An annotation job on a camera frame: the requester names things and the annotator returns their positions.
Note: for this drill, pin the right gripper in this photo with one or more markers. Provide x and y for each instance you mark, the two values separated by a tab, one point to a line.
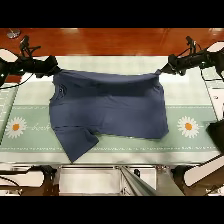
178	64

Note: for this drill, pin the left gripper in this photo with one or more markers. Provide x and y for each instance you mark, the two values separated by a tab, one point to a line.
46	66

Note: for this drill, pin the navy blue T-shirt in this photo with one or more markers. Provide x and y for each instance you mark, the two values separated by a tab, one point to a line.
110	106

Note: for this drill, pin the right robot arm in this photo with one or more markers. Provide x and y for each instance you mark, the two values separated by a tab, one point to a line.
213	58

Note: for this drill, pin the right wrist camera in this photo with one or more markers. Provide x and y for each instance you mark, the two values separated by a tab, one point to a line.
190	45

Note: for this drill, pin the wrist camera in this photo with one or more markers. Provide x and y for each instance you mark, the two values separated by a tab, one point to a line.
190	45
25	45

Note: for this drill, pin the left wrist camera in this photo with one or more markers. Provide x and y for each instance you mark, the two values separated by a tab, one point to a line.
25	45

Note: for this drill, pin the silver frame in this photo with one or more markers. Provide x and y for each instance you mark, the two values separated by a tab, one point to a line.
141	186

